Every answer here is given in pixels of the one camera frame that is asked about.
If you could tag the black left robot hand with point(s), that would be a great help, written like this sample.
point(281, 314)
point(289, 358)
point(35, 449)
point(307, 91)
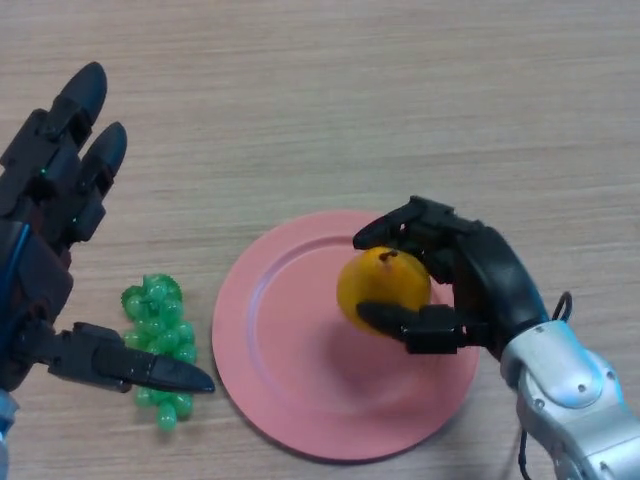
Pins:
point(40, 210)

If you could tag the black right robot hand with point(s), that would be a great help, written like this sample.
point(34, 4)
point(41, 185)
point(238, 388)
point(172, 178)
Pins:
point(480, 280)

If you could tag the yellow pear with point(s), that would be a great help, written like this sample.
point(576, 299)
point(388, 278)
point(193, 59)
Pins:
point(382, 287)

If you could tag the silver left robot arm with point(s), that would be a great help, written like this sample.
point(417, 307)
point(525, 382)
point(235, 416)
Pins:
point(4, 430)

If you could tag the pink round plate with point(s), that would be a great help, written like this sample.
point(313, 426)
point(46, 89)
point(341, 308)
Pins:
point(320, 370)

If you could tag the green grape bunch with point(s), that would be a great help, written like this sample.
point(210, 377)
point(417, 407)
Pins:
point(160, 330)

